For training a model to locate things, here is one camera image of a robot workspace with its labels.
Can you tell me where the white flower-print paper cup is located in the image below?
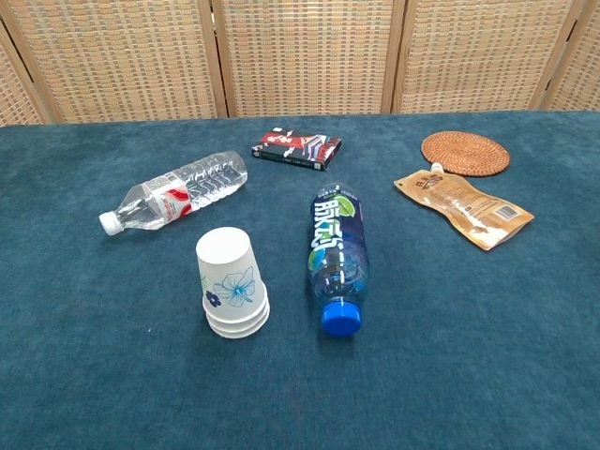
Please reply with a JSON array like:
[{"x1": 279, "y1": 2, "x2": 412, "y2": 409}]
[
  {"x1": 202, "y1": 288, "x2": 271, "y2": 328},
  {"x1": 205, "y1": 307, "x2": 272, "y2": 340},
  {"x1": 195, "y1": 226, "x2": 268, "y2": 311}
]

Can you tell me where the blue sports drink bottle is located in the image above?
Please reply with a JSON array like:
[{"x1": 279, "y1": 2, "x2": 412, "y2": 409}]
[{"x1": 307, "y1": 182, "x2": 370, "y2": 338}]

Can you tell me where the black red printed box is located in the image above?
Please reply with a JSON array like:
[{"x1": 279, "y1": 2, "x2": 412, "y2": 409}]
[{"x1": 251, "y1": 127, "x2": 342, "y2": 173}]

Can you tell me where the clear plastic water bottle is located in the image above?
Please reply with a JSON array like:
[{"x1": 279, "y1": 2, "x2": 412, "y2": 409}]
[{"x1": 98, "y1": 150, "x2": 248, "y2": 236}]

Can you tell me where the brown spouted drink pouch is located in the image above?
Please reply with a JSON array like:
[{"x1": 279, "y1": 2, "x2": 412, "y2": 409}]
[{"x1": 393, "y1": 161, "x2": 535, "y2": 251}]

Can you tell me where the woven bamboo screen panel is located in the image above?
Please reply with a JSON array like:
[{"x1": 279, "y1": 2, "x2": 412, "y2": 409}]
[
  {"x1": 538, "y1": 0, "x2": 600, "y2": 113},
  {"x1": 392, "y1": 0, "x2": 587, "y2": 115},
  {"x1": 0, "y1": 0, "x2": 231, "y2": 124},
  {"x1": 0, "y1": 32, "x2": 48, "y2": 128},
  {"x1": 210, "y1": 0, "x2": 407, "y2": 118}
]

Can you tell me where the blue fabric table cover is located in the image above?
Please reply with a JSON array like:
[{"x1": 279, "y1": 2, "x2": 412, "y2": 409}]
[{"x1": 0, "y1": 110, "x2": 600, "y2": 450}]

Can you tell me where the round woven rattan coaster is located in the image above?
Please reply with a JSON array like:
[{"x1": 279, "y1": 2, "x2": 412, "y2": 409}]
[{"x1": 420, "y1": 130, "x2": 511, "y2": 178}]

